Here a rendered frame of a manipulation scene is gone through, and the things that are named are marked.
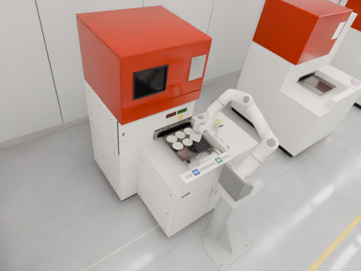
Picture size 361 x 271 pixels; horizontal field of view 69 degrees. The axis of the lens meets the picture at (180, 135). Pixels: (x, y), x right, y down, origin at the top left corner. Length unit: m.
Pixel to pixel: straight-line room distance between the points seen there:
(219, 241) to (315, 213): 1.31
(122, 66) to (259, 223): 2.32
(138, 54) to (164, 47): 0.21
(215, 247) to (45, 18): 2.92
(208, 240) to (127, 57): 2.03
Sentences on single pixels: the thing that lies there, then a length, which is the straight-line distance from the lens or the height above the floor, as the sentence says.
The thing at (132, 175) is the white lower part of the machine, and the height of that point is 0.44.
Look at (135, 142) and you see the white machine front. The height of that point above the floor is 0.91.
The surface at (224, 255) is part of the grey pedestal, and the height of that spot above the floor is 0.01.
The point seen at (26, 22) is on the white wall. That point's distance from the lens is 3.20.
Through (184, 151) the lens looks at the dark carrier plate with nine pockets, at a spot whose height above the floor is 0.90.
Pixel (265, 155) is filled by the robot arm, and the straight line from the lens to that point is 2.18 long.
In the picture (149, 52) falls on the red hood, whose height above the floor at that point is 1.80.
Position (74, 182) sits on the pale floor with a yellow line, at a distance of 3.34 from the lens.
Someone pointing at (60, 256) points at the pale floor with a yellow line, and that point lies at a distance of 2.93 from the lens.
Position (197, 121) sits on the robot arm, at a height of 1.22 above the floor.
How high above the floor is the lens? 2.65
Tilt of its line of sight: 43 degrees down
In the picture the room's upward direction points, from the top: 11 degrees clockwise
